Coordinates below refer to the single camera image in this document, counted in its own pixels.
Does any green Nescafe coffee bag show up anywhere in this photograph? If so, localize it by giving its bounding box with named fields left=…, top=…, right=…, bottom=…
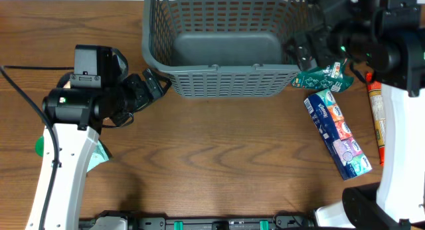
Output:
left=291, top=59, right=354, bottom=92

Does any grey plastic basket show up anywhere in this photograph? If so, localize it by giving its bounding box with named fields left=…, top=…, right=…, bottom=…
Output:
left=141, top=0, right=313, bottom=98

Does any orange spaghetti packet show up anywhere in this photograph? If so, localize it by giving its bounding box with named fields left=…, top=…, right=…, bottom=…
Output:
left=366, top=72, right=386, bottom=166

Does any blue Kleenex tissue multipack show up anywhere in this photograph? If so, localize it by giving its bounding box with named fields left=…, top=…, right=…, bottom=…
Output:
left=303, top=89, right=373, bottom=180

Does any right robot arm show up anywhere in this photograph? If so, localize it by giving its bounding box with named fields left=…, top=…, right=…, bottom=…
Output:
left=285, top=0, right=424, bottom=229

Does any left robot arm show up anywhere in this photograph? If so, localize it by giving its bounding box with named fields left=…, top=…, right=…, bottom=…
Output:
left=26, top=69, right=171, bottom=229

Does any teal white sachet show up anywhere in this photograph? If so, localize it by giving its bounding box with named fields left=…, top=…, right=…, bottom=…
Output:
left=87, top=140, right=112, bottom=173

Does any green lid jar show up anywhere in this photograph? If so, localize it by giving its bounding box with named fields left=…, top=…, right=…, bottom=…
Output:
left=35, top=136, right=44, bottom=157

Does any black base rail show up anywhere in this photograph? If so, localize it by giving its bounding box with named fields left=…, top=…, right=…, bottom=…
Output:
left=77, top=210, right=315, bottom=230

